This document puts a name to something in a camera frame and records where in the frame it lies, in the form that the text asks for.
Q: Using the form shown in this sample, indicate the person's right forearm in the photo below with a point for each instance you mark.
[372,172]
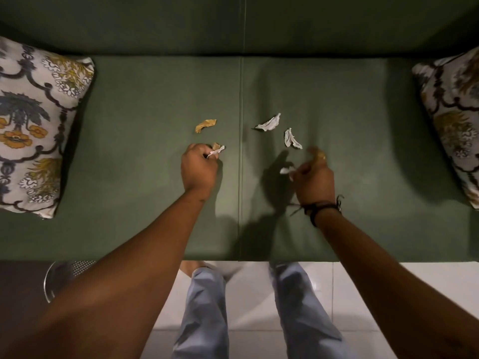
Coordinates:
[393,287]

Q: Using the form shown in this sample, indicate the small white paper scrap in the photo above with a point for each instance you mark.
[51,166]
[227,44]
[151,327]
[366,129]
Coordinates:
[287,170]

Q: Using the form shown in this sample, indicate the person's right fingers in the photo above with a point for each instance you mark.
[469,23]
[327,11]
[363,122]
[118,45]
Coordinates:
[312,160]

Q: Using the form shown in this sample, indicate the yellow crumpled paper scrap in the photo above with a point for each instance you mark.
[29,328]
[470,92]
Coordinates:
[205,125]

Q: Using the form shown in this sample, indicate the person's left hand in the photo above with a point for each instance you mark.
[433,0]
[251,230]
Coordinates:
[198,170]

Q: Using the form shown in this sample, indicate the black wrist band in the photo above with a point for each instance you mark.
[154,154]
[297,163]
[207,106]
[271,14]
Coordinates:
[322,207]

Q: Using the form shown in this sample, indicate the round metal mesh bin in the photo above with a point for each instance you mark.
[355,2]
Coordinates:
[61,276]

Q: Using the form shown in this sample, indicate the green sofa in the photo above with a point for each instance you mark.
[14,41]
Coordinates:
[239,127]

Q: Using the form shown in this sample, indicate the person's left forearm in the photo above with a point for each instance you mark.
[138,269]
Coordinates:
[108,284]

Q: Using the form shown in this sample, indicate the floral patterned cushion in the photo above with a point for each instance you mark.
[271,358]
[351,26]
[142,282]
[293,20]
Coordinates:
[33,123]
[454,119]

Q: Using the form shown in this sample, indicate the person's right hand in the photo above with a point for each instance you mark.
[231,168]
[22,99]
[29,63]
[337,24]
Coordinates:
[314,179]

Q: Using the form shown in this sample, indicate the person's light blue trousers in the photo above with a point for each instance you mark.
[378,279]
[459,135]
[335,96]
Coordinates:
[258,314]

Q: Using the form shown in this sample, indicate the person's left fingers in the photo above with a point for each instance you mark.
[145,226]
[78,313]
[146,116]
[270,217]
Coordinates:
[207,150]

